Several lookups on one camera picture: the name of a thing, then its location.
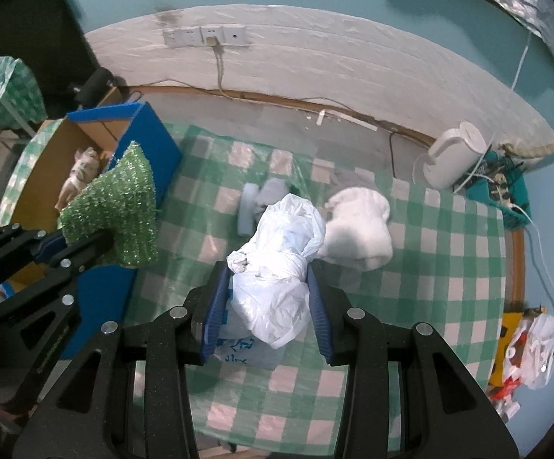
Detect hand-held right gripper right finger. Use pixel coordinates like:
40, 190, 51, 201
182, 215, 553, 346
307, 262, 519, 459

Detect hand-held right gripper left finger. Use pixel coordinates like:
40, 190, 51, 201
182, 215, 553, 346
13, 260, 234, 459

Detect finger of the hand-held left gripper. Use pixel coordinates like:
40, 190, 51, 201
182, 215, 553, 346
0, 232, 116, 327
0, 224, 68, 279

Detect green glitter cloth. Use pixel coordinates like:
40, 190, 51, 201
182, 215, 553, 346
59, 141, 160, 269

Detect white plastic bag blue print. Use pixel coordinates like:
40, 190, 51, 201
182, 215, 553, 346
212, 194, 326, 371

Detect cardboard box blue edges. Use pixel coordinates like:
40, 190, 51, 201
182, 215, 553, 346
0, 102, 183, 359

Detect white fluffy sock bundle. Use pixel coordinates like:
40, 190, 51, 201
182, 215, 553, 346
318, 187, 393, 271

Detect green checked tablecloth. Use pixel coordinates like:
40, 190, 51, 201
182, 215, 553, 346
124, 124, 507, 455

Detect grey sock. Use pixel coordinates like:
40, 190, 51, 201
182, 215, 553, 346
255, 178, 292, 221

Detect green checked cloth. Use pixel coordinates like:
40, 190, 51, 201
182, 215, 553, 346
0, 56, 46, 135

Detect black cylinder device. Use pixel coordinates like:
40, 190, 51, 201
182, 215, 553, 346
73, 68, 115, 103

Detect yellow box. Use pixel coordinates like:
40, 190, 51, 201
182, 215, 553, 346
488, 313, 526, 388

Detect white tape strip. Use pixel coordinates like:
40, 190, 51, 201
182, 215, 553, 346
315, 109, 379, 131

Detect white electric kettle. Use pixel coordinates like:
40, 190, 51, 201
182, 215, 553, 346
423, 121, 488, 191

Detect teal basket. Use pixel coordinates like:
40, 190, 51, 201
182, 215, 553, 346
466, 148, 530, 231

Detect white power strip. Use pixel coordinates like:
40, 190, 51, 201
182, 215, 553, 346
490, 172, 531, 216

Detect crumpled white plastic bags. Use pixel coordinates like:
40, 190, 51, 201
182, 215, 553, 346
507, 313, 554, 390

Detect silver foil sheet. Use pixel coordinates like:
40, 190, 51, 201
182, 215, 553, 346
430, 0, 554, 120

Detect black cable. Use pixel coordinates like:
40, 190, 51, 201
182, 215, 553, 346
388, 129, 401, 179

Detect grey plug cable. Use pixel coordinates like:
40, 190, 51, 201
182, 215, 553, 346
207, 36, 226, 95

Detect white cable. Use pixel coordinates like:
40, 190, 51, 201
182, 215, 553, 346
521, 210, 554, 321

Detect white hanging cord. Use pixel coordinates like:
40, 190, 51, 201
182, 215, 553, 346
511, 33, 533, 91

